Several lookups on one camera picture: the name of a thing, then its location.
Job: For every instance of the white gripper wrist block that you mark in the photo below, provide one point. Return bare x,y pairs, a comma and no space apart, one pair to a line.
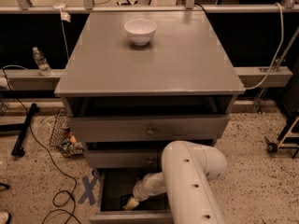
139,192

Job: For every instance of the dark blue rxbar wrapper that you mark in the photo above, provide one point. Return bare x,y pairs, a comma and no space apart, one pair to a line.
124,200

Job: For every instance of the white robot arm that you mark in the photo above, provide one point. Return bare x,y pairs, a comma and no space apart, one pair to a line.
186,170

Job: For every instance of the grey open bottom drawer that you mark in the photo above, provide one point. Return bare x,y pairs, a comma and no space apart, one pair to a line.
117,182

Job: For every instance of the grey middle drawer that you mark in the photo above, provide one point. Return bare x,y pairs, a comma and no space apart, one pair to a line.
124,158

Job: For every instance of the grey top drawer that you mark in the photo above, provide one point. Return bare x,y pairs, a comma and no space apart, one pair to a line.
131,129

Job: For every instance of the grey wooden drawer cabinet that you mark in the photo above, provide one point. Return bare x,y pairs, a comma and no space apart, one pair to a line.
182,71

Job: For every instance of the black metal stand bar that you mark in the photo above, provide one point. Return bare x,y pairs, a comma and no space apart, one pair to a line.
18,151

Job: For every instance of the clear plastic water bottle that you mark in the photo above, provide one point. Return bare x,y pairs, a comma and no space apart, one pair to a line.
41,62

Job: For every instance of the white ceramic bowl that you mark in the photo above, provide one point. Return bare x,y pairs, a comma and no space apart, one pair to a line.
140,31

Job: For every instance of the white desk lamp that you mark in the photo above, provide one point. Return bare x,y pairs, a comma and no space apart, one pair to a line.
64,15

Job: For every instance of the wire basket with items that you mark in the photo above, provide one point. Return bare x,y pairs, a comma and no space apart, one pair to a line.
62,138

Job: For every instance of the black wheeled cart frame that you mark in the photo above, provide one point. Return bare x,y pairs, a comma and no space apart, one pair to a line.
288,138

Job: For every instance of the grey metal rail beam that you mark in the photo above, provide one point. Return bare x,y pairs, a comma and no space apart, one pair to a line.
271,8

